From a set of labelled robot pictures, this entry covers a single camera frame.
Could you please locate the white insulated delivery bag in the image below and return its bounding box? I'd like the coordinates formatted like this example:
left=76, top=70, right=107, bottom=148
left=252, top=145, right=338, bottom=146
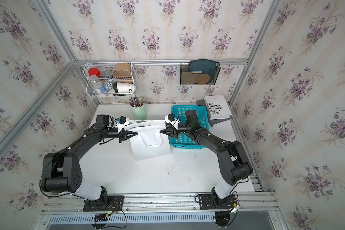
left=125, top=120, right=171, bottom=161

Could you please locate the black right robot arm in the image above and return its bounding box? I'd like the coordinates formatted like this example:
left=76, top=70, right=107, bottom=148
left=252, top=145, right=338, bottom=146
left=161, top=110, right=253, bottom=202

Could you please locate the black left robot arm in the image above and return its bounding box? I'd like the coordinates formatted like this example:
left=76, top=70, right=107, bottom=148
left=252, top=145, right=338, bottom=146
left=39, top=115, right=138, bottom=204

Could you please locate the teal plastic basket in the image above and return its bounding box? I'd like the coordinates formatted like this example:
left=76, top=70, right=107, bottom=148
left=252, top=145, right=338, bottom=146
left=169, top=105, right=209, bottom=150

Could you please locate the green pencil cup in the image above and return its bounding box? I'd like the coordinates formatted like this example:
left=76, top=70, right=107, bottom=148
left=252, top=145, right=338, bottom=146
left=129, top=96, right=147, bottom=120

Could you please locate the white book black text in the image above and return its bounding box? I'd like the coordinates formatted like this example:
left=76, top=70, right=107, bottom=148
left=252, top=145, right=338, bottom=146
left=204, top=95, right=231, bottom=120

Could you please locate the white cylinder canister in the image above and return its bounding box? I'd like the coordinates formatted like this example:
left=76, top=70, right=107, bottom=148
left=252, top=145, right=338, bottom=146
left=114, top=82, right=135, bottom=94

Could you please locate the round cork coaster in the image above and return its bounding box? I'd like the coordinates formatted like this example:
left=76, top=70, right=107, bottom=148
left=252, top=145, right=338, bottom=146
left=195, top=74, right=210, bottom=85

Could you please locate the clear plastic bottle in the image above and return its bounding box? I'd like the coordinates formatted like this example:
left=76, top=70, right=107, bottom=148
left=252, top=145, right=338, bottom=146
left=89, top=75, right=105, bottom=94

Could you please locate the teal plate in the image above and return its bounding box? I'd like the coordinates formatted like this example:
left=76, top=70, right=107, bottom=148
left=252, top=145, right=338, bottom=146
left=188, top=59, right=216, bottom=74

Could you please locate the red lidded jar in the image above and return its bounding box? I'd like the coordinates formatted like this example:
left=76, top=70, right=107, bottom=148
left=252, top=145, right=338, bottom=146
left=88, top=68, right=101, bottom=77

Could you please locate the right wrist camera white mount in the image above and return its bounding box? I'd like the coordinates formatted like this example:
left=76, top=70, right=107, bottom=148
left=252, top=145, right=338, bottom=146
left=165, top=114, right=180, bottom=128

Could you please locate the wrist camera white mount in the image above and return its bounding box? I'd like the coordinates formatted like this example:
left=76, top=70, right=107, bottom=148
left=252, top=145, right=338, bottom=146
left=165, top=114, right=180, bottom=128
left=116, top=116, right=130, bottom=133

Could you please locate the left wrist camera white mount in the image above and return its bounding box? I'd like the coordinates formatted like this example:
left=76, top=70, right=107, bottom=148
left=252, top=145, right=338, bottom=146
left=116, top=116, right=130, bottom=133

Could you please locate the black mesh wall holder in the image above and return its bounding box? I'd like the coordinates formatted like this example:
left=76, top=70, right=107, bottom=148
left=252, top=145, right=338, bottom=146
left=180, top=61, right=221, bottom=85

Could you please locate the white wire wall basket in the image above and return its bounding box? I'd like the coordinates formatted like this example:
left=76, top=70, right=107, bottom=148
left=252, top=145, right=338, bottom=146
left=83, top=62, right=137, bottom=98

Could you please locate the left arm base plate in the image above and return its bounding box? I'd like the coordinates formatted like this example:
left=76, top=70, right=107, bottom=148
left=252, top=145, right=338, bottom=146
left=83, top=195, right=125, bottom=212

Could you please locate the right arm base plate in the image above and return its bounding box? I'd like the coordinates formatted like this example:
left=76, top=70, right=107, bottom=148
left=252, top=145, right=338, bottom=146
left=195, top=194, right=239, bottom=210

